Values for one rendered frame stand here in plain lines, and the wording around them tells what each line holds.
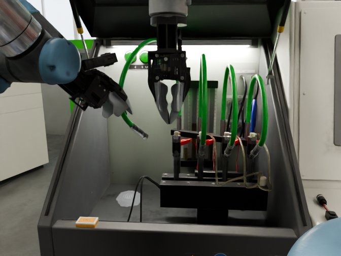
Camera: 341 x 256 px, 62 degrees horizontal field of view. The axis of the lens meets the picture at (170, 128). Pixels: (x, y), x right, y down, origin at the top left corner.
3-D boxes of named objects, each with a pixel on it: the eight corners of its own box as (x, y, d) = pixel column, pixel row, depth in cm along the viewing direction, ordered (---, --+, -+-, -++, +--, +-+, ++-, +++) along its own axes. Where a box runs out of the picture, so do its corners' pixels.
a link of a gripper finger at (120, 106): (124, 127, 76) (98, 106, 71) (133, 110, 79) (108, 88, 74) (131, 126, 74) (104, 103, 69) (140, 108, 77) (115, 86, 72)
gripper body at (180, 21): (146, 83, 54) (145, 14, 51) (152, 80, 62) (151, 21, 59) (186, 83, 53) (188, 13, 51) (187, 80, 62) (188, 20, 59)
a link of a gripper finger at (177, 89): (167, 128, 57) (167, 82, 55) (169, 122, 63) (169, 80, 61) (182, 129, 57) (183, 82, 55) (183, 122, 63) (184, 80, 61)
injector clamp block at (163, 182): (160, 226, 95) (160, 184, 91) (163, 211, 104) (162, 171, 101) (265, 230, 92) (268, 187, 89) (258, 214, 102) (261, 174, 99)
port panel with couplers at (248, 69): (222, 139, 117) (226, 61, 110) (221, 137, 120) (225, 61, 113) (254, 140, 116) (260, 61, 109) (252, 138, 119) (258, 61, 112)
